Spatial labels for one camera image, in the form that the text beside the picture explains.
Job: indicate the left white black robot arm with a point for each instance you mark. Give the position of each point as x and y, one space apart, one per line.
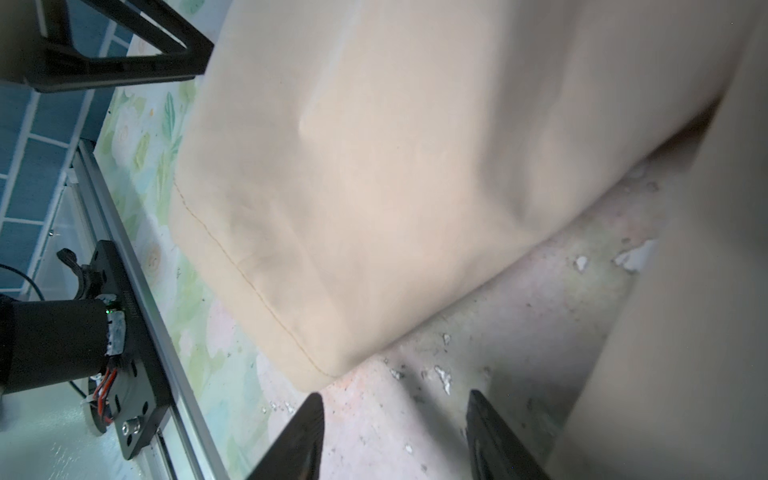
44 342

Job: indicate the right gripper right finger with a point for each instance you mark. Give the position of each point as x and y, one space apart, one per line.
495 451

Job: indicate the beige shorts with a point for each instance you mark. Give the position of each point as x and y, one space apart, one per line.
351 168

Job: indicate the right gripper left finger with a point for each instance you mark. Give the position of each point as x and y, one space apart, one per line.
297 451

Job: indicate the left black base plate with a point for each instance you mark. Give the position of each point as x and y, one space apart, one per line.
130 391

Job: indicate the aluminium front rail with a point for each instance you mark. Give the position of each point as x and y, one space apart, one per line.
182 446

